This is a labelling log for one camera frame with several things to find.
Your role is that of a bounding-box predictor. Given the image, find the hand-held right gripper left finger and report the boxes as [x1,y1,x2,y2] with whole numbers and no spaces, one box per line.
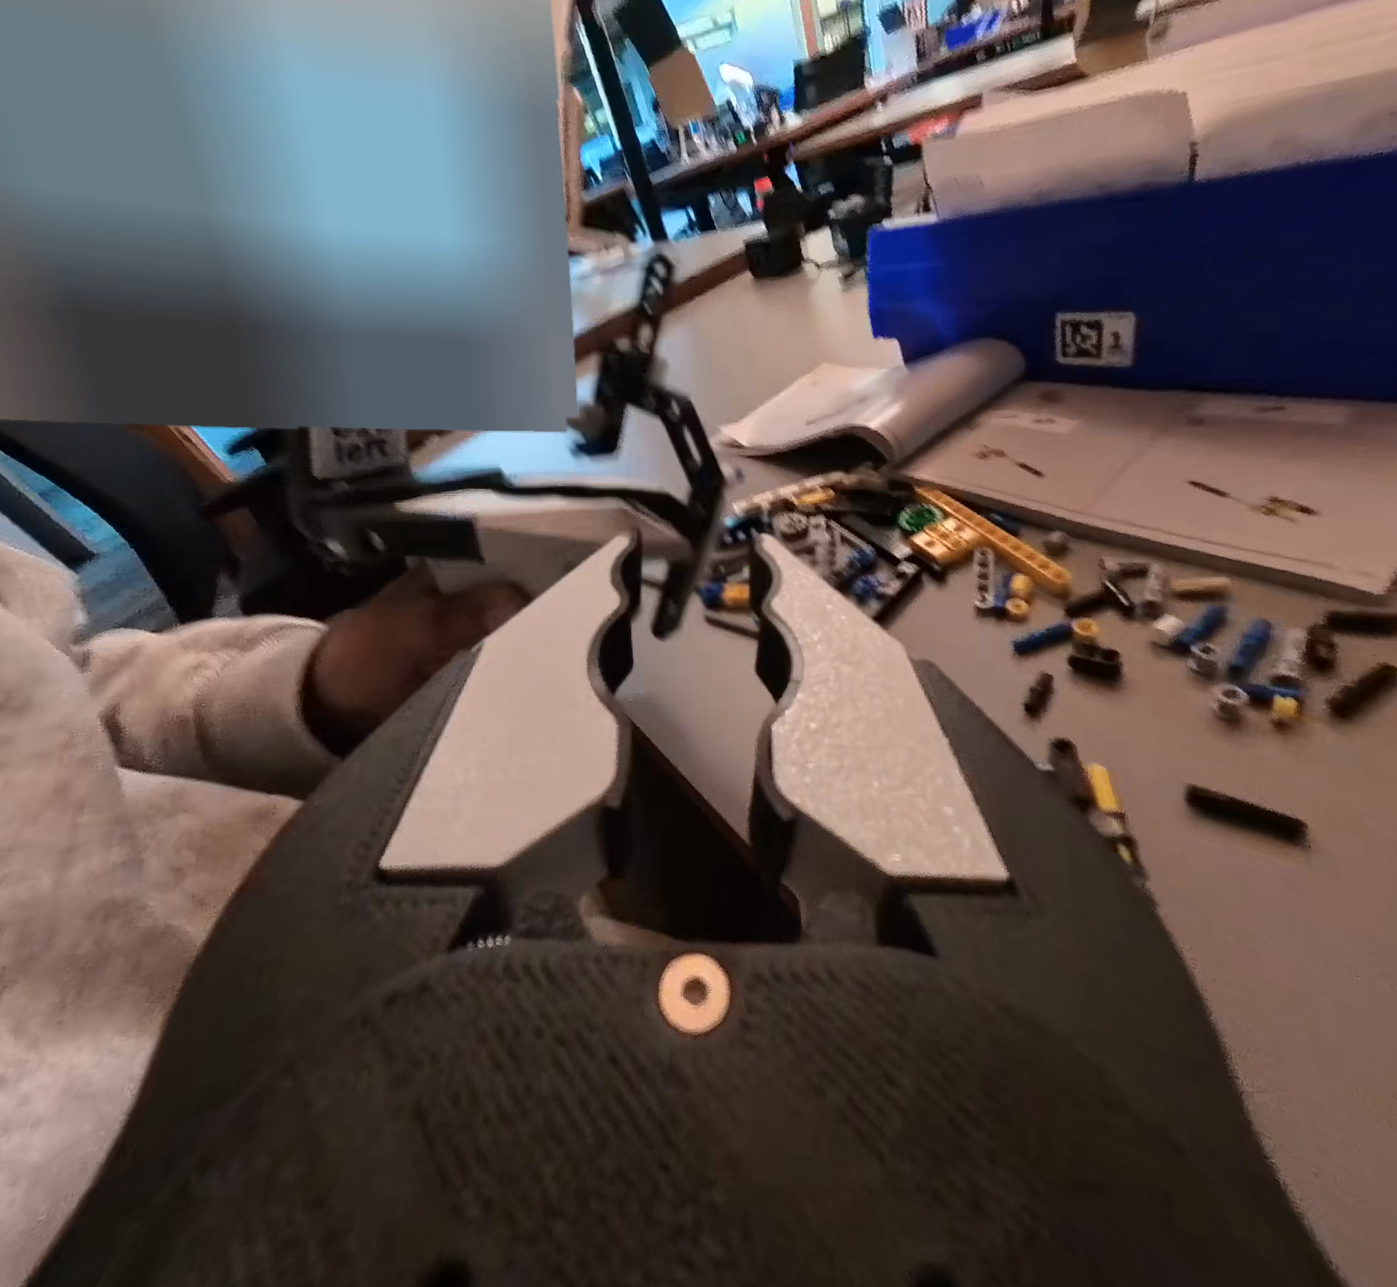
[377,533,643,887]

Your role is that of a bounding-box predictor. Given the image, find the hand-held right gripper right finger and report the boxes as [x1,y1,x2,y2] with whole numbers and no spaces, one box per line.
[750,534,1012,893]

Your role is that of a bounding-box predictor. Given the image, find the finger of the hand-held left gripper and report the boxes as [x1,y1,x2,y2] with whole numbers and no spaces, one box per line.
[397,474,701,591]

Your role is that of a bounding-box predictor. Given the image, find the black lego assembly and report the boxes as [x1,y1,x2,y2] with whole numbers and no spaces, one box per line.
[567,254,730,641]

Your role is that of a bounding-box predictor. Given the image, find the person's left forearm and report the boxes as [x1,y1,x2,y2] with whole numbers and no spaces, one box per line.
[59,606,333,800]

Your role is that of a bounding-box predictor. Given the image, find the pile of loose lego pieces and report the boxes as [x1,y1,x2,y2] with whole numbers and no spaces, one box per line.
[698,480,1397,880]

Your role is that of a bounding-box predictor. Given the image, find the person's left hand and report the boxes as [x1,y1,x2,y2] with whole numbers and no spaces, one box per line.
[303,576,530,760]

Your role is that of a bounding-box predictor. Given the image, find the black office chair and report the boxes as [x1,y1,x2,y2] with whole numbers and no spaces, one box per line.
[0,423,225,625]

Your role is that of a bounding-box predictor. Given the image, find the black desk gadget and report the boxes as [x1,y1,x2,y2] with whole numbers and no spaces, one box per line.
[744,183,810,281]
[827,196,894,270]

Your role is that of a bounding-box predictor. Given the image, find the open instruction booklet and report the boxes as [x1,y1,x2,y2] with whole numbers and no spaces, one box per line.
[717,339,1397,604]

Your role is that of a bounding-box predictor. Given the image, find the black pillar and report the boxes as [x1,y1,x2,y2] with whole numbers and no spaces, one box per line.
[541,0,668,244]

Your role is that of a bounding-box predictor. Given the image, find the long wooden desk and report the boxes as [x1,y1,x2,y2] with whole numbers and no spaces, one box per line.
[649,33,1083,202]

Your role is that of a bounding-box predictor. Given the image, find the blue plastic bin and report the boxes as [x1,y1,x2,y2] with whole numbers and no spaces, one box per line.
[864,150,1397,405]

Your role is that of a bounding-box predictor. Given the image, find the small white cardboard box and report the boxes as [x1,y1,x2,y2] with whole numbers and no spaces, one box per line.
[922,91,1198,220]

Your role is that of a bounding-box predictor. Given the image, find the large white cardboard box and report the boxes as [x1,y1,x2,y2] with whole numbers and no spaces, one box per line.
[1134,0,1397,183]

